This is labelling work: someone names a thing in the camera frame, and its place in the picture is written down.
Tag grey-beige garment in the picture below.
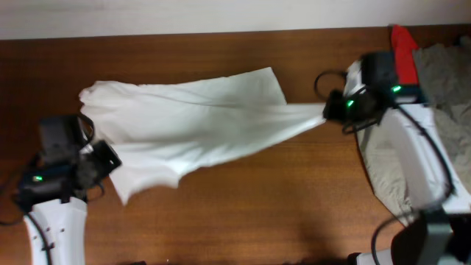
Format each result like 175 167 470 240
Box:
356 36 470 216

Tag red garment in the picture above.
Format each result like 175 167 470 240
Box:
391 24 419 85

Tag white t-shirt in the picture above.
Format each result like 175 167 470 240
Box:
79 68 324 203

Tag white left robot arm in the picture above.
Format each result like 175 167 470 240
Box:
15 114 121 265

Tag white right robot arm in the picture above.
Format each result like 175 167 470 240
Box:
323 52 470 264

